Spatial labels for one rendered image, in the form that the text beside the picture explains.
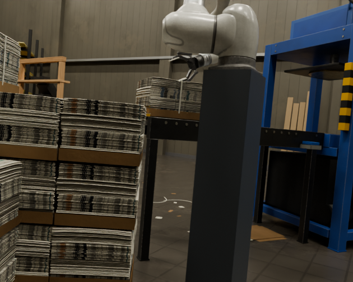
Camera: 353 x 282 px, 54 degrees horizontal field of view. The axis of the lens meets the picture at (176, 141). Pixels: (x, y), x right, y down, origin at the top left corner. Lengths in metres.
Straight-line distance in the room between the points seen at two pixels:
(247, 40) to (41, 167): 0.91
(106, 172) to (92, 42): 9.35
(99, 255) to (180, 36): 0.89
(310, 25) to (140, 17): 6.90
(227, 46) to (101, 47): 8.91
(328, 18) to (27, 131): 2.39
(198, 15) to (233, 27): 0.15
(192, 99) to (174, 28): 0.75
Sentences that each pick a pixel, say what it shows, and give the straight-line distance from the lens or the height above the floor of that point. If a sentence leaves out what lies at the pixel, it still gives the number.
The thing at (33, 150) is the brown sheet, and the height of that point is 0.64.
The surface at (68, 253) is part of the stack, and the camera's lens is 1.35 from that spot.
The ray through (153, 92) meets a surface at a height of 0.94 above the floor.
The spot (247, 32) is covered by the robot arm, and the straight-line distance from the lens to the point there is 1.44.
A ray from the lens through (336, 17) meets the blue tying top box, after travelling 2.98.
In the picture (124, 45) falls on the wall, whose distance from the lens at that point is 9.72.
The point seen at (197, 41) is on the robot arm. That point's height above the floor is 1.11.
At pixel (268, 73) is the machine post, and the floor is 1.29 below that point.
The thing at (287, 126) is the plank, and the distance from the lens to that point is 7.19.
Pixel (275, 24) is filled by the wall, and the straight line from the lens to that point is 7.90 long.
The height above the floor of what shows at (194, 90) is 0.98.
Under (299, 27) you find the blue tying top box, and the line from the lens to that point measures 3.22.
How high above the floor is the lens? 0.77
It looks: 3 degrees down
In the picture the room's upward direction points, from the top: 5 degrees clockwise
